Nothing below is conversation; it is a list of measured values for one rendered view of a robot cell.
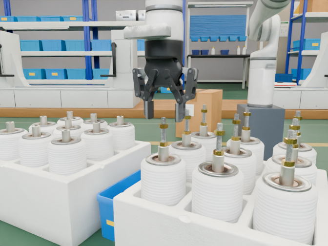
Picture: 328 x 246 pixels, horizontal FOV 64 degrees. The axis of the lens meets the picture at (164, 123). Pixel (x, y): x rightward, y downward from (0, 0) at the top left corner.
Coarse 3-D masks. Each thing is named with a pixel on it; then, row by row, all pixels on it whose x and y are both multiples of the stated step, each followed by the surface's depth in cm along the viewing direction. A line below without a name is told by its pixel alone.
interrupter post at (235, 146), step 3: (231, 141) 59; (234, 141) 59; (237, 141) 58; (240, 141) 59; (231, 144) 59; (234, 144) 59; (237, 144) 59; (231, 147) 59; (234, 147) 59; (237, 147) 59; (231, 150) 59; (234, 150) 59; (237, 150) 59; (231, 153) 59; (234, 153) 59; (237, 153) 59
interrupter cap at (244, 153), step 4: (224, 148) 62; (228, 148) 62; (240, 148) 62; (244, 148) 62; (224, 152) 59; (228, 152) 60; (240, 152) 60; (244, 152) 60; (248, 152) 59; (228, 156) 57; (232, 156) 57; (236, 156) 56; (240, 156) 56; (244, 156) 56; (248, 156) 57
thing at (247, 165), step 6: (252, 156) 58; (228, 162) 56; (234, 162) 56; (240, 162) 56; (246, 162) 56; (252, 162) 56; (240, 168) 56; (246, 168) 56; (252, 168) 57; (246, 174) 56; (252, 174) 57; (246, 180) 57; (252, 180) 58; (246, 186) 57; (252, 186) 58; (246, 192) 57
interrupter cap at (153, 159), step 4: (148, 156) 56; (152, 156) 56; (156, 156) 57; (172, 156) 57; (176, 156) 57; (148, 160) 54; (152, 160) 54; (156, 160) 55; (168, 160) 55; (172, 160) 54; (176, 160) 54; (180, 160) 54; (152, 164) 52; (156, 164) 52; (160, 164) 52; (164, 164) 52; (168, 164) 52; (172, 164) 52
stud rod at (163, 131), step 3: (162, 117) 54; (162, 120) 53; (165, 120) 54; (162, 123) 54; (162, 129) 54; (165, 129) 54; (162, 132) 54; (165, 132) 54; (162, 135) 54; (165, 135) 54; (162, 138) 54; (165, 138) 54; (162, 141) 54
